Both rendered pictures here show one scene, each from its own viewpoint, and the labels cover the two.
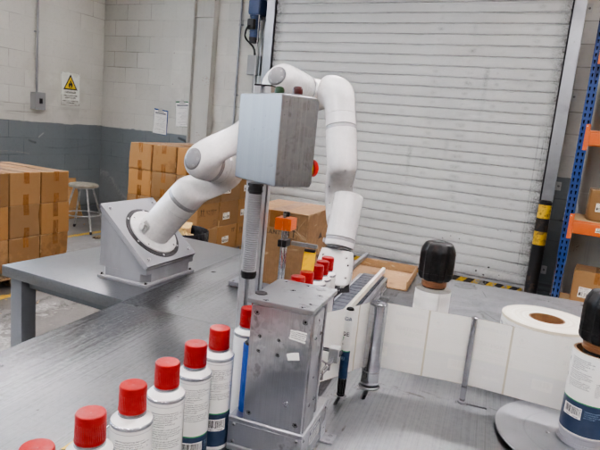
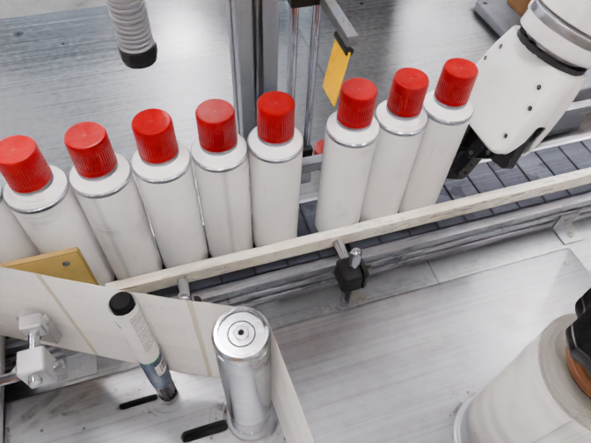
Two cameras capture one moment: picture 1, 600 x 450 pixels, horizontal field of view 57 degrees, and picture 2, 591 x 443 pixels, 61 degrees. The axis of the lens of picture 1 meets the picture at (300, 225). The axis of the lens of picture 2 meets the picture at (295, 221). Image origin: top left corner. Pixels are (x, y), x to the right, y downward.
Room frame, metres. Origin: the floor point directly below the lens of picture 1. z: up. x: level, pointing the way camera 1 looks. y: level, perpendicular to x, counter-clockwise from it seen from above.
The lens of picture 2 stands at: (1.04, -0.30, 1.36)
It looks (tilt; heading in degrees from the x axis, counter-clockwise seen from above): 53 degrees down; 51
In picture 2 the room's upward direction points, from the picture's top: 4 degrees clockwise
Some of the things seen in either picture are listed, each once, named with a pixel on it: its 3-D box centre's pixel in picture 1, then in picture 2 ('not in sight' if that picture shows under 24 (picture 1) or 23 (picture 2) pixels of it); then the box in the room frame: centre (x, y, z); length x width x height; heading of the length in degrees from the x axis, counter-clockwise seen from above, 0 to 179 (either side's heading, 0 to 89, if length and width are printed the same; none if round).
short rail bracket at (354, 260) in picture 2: not in sight; (350, 280); (1.27, -0.13, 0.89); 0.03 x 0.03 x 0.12; 72
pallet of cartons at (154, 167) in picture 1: (195, 202); not in sight; (5.60, 1.10, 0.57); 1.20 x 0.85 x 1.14; 157
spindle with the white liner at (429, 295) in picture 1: (431, 301); (581, 388); (1.28, -0.33, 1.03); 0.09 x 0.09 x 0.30
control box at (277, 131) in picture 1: (276, 139); not in sight; (1.22, 0.07, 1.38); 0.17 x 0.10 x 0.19; 37
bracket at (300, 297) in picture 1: (295, 295); not in sight; (0.86, 0.00, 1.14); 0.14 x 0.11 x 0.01; 162
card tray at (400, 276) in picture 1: (381, 272); not in sight; (2.24, -0.36, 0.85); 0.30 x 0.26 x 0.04; 162
